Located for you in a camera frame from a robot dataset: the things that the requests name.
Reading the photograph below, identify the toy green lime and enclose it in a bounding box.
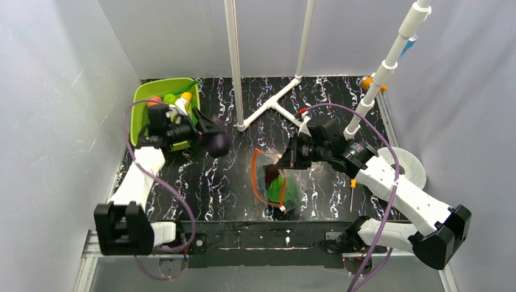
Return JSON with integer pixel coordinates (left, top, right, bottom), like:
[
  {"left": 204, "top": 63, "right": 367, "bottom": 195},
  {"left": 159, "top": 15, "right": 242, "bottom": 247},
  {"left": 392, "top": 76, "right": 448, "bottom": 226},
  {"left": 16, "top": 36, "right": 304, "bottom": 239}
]
[{"left": 162, "top": 93, "right": 177, "bottom": 105}]

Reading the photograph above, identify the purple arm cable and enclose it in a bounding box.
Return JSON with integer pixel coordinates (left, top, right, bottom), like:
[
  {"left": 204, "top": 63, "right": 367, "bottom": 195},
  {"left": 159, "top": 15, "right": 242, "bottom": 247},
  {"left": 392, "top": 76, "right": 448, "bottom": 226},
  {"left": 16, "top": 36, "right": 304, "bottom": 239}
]
[
  {"left": 121, "top": 100, "right": 198, "bottom": 281},
  {"left": 299, "top": 103, "right": 400, "bottom": 292}
]

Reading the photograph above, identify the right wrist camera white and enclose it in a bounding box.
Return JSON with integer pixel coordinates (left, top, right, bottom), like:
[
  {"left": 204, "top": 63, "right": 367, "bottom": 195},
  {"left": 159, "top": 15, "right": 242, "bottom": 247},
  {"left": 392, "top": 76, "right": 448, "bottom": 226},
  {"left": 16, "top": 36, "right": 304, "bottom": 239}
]
[{"left": 295, "top": 108, "right": 311, "bottom": 138}]

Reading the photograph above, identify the toy dark red plum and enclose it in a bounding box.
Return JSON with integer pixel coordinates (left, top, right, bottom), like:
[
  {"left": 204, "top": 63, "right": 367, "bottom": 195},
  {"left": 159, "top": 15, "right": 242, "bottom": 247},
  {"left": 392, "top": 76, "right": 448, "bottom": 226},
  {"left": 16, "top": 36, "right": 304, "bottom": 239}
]
[{"left": 263, "top": 164, "right": 280, "bottom": 184}]

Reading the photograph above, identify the white PVC pipe frame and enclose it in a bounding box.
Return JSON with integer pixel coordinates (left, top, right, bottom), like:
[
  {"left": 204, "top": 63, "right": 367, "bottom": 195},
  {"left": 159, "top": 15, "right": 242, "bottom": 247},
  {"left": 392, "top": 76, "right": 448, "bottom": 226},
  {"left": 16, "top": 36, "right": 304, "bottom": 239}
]
[{"left": 223, "top": 0, "right": 433, "bottom": 139}]

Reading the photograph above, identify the white filament spool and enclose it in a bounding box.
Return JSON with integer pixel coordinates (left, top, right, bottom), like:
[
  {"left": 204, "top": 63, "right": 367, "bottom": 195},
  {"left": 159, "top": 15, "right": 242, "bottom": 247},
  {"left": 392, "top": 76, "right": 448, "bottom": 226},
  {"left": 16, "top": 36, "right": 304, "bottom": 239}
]
[{"left": 378, "top": 147, "right": 427, "bottom": 189}]

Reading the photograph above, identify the toy green chili pepper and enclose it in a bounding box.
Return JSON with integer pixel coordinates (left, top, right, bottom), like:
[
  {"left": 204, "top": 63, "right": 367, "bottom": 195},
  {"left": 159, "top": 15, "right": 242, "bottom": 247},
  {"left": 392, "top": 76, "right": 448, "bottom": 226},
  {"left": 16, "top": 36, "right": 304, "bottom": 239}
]
[{"left": 159, "top": 80, "right": 200, "bottom": 98}]

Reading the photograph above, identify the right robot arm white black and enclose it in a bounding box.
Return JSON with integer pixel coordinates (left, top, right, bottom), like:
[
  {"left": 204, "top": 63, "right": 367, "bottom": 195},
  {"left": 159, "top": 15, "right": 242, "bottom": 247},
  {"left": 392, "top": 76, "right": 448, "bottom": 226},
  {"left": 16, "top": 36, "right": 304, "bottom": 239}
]
[{"left": 276, "top": 116, "right": 472, "bottom": 270}]

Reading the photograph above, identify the clear zip bag orange zipper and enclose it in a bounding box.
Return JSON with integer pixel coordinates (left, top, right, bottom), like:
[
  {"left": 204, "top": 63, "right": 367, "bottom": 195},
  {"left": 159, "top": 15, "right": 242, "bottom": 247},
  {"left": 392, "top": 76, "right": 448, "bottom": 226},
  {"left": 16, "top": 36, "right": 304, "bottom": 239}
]
[{"left": 251, "top": 148, "right": 305, "bottom": 213}]

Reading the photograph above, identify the orange clamp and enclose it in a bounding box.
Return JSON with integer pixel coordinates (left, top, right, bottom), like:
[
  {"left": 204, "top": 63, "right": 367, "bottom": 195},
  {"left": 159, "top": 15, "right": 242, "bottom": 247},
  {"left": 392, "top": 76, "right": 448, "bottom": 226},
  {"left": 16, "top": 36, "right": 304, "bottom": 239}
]
[{"left": 358, "top": 75, "right": 388, "bottom": 92}]

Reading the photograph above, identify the aluminium rail frame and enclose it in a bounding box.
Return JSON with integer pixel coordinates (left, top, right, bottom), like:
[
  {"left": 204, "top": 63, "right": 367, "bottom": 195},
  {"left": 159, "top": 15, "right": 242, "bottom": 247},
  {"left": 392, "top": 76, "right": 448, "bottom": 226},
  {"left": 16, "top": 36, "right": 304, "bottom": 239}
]
[{"left": 75, "top": 217, "right": 456, "bottom": 291}]

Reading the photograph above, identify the toy peach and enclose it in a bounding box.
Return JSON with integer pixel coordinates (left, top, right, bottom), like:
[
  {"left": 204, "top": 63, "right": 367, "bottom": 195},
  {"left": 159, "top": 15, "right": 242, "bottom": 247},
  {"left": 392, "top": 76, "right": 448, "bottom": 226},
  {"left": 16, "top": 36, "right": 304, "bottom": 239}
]
[{"left": 146, "top": 96, "right": 163, "bottom": 108}]

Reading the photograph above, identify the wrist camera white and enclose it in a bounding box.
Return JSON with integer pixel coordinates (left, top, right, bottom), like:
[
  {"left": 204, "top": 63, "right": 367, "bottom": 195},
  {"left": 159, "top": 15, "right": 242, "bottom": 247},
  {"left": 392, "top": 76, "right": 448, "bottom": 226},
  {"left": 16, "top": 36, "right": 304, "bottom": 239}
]
[
  {"left": 167, "top": 97, "right": 190, "bottom": 124},
  {"left": 295, "top": 108, "right": 311, "bottom": 138}
]

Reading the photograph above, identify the yellow handle screwdriver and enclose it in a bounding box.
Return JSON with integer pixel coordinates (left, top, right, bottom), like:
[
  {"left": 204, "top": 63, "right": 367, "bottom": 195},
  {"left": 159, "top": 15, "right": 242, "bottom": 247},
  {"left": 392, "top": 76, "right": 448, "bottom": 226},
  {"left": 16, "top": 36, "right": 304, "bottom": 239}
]
[{"left": 349, "top": 179, "right": 357, "bottom": 212}]

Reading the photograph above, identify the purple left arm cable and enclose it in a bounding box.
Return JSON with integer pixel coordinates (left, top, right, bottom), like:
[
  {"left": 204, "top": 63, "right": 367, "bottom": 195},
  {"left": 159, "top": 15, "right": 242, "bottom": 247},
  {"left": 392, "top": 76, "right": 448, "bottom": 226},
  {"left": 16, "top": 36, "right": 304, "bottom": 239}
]
[{"left": 121, "top": 100, "right": 198, "bottom": 281}]

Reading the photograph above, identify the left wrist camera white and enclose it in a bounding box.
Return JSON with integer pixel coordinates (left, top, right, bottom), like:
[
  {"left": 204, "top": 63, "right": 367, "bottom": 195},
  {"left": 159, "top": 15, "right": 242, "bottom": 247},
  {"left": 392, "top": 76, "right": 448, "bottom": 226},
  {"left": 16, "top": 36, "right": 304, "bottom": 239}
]
[{"left": 167, "top": 97, "right": 190, "bottom": 124}]

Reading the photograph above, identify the toy purple eggplant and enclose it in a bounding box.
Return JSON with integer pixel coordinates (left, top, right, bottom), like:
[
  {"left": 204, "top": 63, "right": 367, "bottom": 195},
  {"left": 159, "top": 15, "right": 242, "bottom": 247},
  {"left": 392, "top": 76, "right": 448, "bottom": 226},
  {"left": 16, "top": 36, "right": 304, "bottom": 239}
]
[{"left": 207, "top": 116, "right": 229, "bottom": 158}]

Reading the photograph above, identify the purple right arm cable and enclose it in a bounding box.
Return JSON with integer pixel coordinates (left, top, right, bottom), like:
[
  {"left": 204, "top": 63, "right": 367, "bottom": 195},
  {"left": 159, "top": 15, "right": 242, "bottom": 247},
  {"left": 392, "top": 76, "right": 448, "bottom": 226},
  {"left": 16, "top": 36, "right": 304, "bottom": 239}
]
[{"left": 299, "top": 103, "right": 400, "bottom": 292}]

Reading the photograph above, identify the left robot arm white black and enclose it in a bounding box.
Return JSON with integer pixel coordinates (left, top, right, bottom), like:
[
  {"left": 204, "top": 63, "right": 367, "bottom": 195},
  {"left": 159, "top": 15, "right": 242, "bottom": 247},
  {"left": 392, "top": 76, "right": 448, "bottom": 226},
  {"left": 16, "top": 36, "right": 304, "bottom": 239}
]
[{"left": 94, "top": 99, "right": 229, "bottom": 256}]

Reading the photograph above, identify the black marble pattern mat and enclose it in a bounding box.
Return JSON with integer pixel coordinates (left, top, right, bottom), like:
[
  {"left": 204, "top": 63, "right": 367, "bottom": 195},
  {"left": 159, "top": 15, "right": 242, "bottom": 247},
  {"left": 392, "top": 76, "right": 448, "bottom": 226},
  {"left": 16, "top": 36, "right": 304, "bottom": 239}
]
[{"left": 146, "top": 76, "right": 386, "bottom": 221}]

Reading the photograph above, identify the toy bok choy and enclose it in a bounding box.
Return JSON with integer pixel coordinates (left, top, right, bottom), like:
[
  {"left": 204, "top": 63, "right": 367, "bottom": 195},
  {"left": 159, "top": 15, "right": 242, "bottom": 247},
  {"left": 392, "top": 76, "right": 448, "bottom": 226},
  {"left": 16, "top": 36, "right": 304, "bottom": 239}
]
[{"left": 267, "top": 176, "right": 299, "bottom": 206}]

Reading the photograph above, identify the green plastic basin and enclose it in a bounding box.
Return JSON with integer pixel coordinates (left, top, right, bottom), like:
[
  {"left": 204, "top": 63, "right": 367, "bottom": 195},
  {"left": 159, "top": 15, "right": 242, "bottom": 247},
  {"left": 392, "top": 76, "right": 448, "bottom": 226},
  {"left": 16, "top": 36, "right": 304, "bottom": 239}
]
[{"left": 130, "top": 77, "right": 201, "bottom": 146}]

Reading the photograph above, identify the toy yellow corn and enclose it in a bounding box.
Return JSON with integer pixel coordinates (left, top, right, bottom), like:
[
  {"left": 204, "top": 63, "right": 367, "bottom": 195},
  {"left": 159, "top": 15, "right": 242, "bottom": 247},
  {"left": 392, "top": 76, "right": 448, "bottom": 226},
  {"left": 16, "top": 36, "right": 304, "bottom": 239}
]
[{"left": 176, "top": 91, "right": 192, "bottom": 110}]

